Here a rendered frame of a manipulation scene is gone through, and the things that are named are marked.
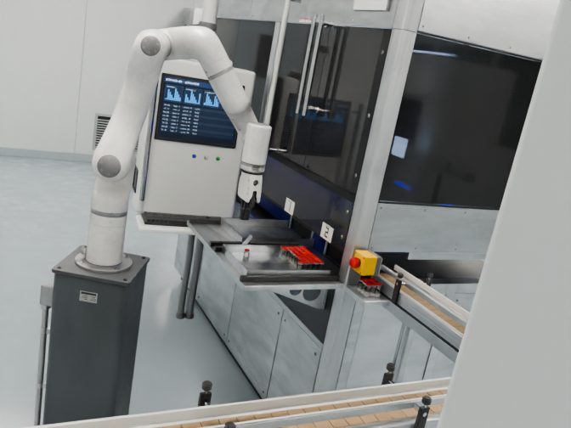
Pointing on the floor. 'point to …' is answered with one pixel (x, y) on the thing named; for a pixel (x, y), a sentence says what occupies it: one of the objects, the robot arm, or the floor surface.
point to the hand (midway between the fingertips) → (245, 214)
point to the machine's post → (370, 185)
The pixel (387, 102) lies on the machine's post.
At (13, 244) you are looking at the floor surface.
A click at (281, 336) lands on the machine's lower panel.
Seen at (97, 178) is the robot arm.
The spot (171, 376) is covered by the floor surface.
